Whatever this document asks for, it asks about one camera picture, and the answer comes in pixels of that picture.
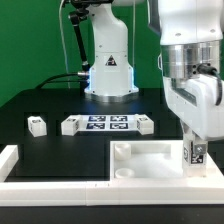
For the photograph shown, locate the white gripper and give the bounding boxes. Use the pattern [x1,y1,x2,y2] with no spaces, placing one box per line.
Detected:
[163,75,224,156]

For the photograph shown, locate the white square tabletop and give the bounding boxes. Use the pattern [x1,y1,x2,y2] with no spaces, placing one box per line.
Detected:
[109,140,224,181]

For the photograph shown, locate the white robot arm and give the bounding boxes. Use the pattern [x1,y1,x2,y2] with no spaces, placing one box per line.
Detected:
[85,0,224,155]

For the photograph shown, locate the white U-shaped obstacle fence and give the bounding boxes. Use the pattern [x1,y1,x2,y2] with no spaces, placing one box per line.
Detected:
[0,145,224,206]

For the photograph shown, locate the AprilTag marker sheet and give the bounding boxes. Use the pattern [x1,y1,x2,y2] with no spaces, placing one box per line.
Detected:
[79,115,137,131]

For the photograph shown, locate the black cable on table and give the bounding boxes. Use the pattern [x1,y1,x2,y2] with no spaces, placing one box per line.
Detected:
[35,71,90,90]

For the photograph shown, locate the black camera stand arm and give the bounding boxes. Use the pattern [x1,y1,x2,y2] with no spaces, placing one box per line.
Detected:
[62,0,113,71]

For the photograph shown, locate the white hanging cable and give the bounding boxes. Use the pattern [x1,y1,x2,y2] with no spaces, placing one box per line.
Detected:
[58,0,72,90]

